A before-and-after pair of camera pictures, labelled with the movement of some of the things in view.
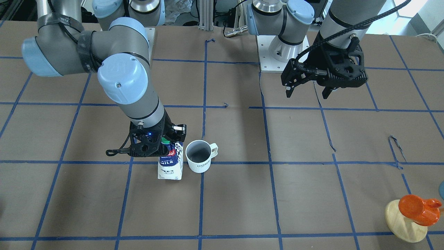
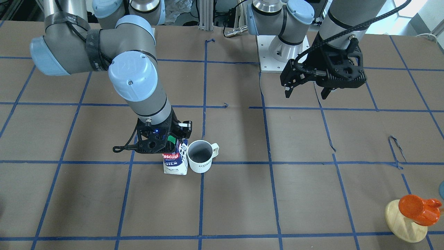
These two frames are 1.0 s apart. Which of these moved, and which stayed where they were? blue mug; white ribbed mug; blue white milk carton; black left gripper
Moved: blue white milk carton
Stayed: black left gripper; blue mug; white ribbed mug
